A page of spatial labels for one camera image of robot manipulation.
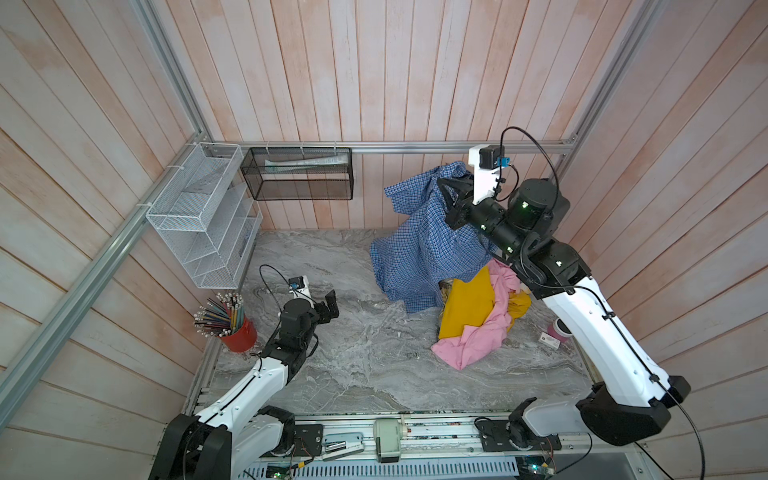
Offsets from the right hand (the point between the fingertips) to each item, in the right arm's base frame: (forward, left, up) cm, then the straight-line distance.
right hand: (438, 180), depth 56 cm
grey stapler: (-38, +20, -50) cm, 66 cm away
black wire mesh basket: (+41, +42, -27) cm, 65 cm away
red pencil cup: (-14, +51, -45) cm, 69 cm away
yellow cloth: (-1, -16, -44) cm, 47 cm away
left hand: (-3, +29, -39) cm, 48 cm away
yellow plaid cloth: (+6, -9, -46) cm, 47 cm away
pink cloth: (-13, -12, -49) cm, 52 cm away
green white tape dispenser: (-36, +9, -47) cm, 59 cm away
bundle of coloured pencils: (-9, +57, -40) cm, 71 cm away
